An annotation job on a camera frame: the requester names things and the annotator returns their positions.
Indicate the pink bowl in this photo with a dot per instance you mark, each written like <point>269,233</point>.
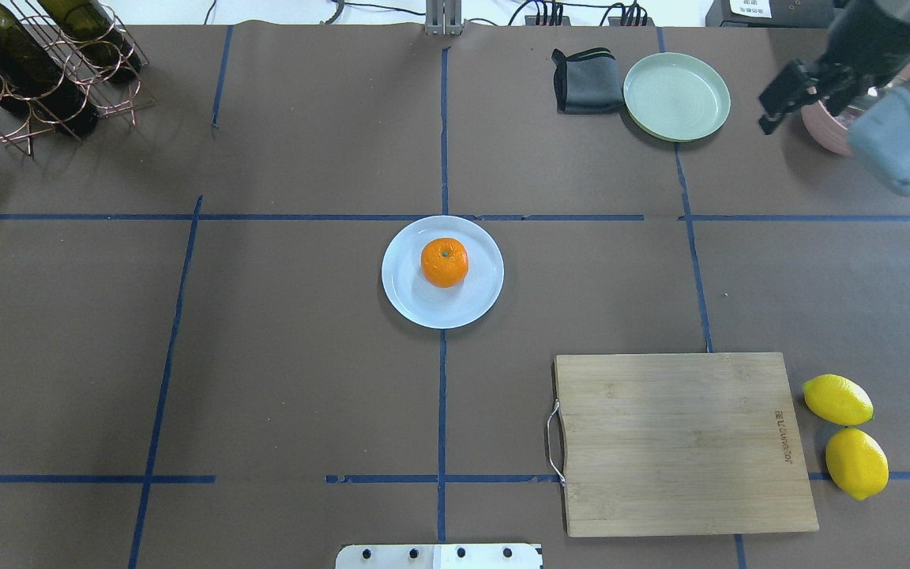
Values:
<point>831,131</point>

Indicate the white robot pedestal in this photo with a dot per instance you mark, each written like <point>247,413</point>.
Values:
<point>465,555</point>

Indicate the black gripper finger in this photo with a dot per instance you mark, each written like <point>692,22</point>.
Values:
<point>779,103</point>
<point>796,75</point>

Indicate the light green plate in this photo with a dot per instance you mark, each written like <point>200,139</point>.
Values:
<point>676,97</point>

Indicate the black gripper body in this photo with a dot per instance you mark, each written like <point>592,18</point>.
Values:
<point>859,41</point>

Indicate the dark grey folded cloth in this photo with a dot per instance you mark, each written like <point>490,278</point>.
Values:
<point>587,83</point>

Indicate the yellow lemon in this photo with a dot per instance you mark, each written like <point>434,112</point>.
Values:
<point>838,400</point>
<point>856,463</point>

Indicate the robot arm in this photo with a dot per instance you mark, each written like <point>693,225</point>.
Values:
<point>868,46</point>

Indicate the wooden cutting board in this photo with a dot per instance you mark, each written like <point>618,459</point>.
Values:
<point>663,445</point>

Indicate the copper wire bottle rack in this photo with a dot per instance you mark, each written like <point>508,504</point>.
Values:
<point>64,67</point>

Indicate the orange fruit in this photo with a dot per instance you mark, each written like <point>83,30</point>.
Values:
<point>444,262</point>

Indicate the light blue plate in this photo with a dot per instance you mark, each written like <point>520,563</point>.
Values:
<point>442,308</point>

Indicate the aluminium frame post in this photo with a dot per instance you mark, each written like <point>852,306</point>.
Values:
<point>444,18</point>

